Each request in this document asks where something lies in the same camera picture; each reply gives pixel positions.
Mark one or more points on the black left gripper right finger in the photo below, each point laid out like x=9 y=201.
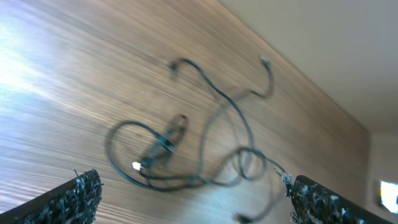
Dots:
x=316 y=204

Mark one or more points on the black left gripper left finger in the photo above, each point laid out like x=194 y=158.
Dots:
x=75 y=201

